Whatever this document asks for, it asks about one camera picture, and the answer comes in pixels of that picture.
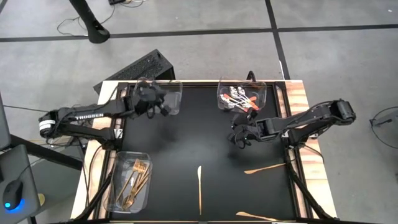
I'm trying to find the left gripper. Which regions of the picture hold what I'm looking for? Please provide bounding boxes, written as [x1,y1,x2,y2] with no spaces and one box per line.
[126,85,165,118]

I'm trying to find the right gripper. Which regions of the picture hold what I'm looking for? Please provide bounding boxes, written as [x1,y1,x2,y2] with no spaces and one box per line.
[229,110,265,143]

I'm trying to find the silver spoon orange handle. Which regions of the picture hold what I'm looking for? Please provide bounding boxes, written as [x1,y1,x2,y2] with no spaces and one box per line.
[236,86,261,110]
[229,86,256,113]
[224,96,259,110]
[219,94,252,113]
[221,99,251,113]

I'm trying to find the clear plastic bin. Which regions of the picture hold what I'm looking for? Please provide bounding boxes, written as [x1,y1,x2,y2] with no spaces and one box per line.
[216,77,267,115]
[104,151,153,215]
[134,77,183,116]

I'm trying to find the gold knife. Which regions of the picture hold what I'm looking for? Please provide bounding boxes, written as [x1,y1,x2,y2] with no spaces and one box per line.
[235,212,279,222]
[243,162,287,175]
[196,165,203,216]

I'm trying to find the black perforated computer case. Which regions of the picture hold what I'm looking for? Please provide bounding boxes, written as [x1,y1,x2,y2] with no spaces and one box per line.
[93,49,177,95]

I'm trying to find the black stand leg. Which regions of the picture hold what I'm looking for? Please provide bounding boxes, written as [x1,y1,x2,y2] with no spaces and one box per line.
[68,0,111,44]

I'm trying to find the grey stand base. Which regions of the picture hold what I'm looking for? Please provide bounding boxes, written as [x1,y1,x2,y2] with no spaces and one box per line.
[369,108,398,128]

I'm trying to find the grey side table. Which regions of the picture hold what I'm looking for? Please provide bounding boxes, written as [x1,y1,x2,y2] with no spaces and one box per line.
[0,144,42,224]

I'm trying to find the dark monitor edge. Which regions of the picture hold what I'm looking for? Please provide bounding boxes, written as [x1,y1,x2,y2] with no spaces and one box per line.
[0,91,12,152]

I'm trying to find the black computer mouse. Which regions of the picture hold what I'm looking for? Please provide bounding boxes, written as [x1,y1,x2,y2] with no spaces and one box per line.
[2,179,25,214]

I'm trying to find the black frame brace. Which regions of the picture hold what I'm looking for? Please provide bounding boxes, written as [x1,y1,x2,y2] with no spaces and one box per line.
[73,167,114,222]
[285,149,336,221]

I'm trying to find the black frame beam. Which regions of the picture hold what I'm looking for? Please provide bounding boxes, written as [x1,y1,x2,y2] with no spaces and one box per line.
[8,133,84,171]

